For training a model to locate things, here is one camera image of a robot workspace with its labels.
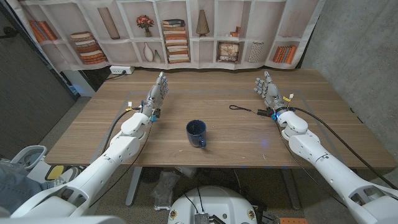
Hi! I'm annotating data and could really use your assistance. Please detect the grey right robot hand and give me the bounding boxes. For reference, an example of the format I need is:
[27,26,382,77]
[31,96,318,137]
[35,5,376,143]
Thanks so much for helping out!
[253,70,289,113]

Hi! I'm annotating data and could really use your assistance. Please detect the thin black torso cable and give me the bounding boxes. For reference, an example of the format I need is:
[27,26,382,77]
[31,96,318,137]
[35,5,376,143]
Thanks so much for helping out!
[197,187,205,215]
[183,192,199,215]

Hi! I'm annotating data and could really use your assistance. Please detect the orange box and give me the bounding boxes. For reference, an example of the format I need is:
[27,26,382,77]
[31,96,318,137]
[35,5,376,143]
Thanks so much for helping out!
[279,217,308,224]

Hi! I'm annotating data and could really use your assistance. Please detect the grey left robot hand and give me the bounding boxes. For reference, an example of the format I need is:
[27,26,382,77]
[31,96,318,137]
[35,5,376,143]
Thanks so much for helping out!
[141,71,170,118]

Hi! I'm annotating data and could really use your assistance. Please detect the yellow black foot pedal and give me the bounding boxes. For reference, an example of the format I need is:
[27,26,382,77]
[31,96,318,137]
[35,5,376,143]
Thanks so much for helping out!
[45,164,68,181]

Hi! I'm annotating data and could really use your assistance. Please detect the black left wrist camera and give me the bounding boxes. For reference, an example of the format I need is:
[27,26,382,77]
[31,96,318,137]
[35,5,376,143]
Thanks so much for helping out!
[150,108,162,123]

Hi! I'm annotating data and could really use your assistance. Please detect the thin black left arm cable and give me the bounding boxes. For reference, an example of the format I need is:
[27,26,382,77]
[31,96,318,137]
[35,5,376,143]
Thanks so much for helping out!
[88,123,154,208]

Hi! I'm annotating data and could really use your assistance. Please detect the dark blue ceramic cup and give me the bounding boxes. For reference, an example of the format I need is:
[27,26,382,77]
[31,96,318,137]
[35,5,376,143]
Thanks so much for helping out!
[185,119,208,149]

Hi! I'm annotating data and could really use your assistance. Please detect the printed bookshelf backdrop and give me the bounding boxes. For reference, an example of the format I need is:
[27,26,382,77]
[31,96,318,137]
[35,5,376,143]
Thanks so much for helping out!
[6,0,326,73]

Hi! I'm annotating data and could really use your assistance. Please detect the white cabinet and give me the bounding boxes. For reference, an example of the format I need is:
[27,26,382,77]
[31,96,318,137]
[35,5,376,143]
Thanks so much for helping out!
[62,68,96,98]

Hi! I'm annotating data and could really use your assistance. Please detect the white power strip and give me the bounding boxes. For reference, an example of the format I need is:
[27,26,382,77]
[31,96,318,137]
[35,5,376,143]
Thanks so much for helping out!
[109,65,136,75]

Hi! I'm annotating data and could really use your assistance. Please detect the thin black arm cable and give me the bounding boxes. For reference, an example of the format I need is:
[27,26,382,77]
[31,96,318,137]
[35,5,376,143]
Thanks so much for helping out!
[274,120,346,207]
[88,123,154,208]

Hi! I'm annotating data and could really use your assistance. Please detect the grey white sneaker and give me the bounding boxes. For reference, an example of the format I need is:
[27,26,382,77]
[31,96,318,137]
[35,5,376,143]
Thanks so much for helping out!
[46,167,83,189]

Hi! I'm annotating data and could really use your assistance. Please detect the grey metal table leg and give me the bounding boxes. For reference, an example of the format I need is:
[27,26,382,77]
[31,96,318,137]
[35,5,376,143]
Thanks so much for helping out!
[281,167,302,211]
[125,167,143,207]

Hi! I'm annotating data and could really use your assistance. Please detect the clear plastic bag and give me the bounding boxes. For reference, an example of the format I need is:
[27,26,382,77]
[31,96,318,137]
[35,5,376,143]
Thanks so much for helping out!
[151,170,181,211]

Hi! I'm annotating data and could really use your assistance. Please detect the person in blue jeans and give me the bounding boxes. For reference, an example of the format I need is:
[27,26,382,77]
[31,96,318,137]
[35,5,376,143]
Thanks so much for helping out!
[0,161,49,215]

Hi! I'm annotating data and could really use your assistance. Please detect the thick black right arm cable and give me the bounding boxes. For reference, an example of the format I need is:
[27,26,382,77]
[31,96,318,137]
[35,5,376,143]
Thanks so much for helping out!
[290,106,398,190]

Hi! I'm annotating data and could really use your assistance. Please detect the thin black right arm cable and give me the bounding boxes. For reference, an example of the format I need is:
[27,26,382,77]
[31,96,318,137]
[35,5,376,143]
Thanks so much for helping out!
[274,120,346,207]

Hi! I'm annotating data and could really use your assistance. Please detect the black door handle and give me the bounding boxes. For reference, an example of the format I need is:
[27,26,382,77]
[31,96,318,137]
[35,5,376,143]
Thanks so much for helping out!
[0,26,18,40]

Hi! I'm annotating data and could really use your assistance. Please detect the black power strip cable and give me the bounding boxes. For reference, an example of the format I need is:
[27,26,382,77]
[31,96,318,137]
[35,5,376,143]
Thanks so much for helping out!
[105,70,127,82]

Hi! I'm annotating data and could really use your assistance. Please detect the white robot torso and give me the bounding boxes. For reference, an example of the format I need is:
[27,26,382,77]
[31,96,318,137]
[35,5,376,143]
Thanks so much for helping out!
[167,185,258,224]

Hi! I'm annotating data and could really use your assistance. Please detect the black torch with lanyard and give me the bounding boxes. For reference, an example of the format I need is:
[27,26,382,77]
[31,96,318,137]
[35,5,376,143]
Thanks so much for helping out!
[229,105,276,118]

